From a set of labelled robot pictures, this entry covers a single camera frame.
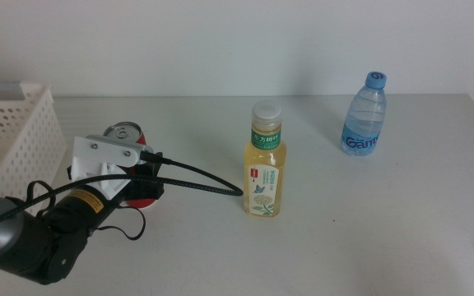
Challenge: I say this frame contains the red cola can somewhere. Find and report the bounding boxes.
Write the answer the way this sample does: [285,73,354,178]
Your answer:
[103,121,159,210]

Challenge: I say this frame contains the white wrist camera with mount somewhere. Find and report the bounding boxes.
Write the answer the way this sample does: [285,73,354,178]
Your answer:
[71,134,155,202]

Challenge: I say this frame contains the thin black cable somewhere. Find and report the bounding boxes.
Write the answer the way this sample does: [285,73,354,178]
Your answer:
[26,179,146,242]

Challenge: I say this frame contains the clear water bottle blue cap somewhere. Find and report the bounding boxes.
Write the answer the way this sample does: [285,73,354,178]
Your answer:
[340,71,388,157]

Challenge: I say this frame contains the yellow tea bottle green label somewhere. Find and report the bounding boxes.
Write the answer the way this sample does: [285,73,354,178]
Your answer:
[243,99,288,218]

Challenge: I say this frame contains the white perforated plastic basket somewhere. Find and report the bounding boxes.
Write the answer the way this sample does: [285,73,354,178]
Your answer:
[0,81,68,217]

